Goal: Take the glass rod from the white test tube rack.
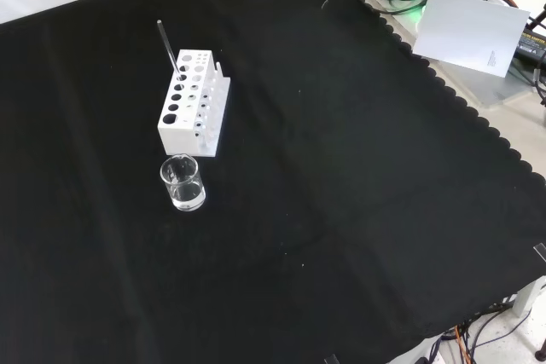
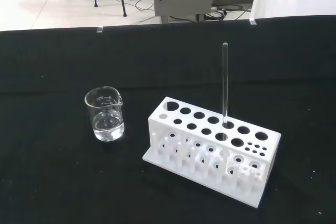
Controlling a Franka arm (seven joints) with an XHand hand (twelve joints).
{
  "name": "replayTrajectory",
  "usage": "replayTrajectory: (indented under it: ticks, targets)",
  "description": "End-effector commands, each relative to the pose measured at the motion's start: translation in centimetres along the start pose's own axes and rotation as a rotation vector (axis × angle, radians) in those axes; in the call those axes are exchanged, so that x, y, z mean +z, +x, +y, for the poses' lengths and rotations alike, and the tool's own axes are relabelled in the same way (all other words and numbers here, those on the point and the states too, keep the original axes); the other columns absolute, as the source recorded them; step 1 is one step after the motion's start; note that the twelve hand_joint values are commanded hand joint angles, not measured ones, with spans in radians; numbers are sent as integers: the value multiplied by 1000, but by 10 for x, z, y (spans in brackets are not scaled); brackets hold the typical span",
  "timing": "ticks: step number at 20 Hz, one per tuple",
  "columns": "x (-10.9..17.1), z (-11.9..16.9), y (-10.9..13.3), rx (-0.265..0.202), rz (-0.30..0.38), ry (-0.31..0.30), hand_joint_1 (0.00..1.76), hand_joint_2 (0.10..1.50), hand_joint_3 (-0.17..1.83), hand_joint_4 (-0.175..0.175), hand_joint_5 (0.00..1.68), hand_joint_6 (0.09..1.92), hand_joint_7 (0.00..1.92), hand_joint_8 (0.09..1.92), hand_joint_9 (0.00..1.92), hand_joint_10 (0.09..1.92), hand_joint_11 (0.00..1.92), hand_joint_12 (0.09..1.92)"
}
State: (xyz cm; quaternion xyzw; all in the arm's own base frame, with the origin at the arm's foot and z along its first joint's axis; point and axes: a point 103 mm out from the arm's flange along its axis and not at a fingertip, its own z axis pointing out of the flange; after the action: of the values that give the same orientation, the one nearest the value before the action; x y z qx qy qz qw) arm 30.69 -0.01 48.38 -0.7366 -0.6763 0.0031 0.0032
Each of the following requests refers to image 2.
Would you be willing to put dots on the glass beaker with water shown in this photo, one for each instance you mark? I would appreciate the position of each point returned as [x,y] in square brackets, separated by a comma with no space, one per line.
[107,129]

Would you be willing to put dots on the clear plastic cloth clip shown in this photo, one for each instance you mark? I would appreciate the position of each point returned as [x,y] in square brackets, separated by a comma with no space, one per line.
[252,21]
[99,29]

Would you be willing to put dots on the black bench cloth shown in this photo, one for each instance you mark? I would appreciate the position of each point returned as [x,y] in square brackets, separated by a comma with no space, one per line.
[52,182]

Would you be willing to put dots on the white test tube rack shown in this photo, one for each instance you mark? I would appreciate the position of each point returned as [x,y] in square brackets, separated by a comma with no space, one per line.
[210,134]

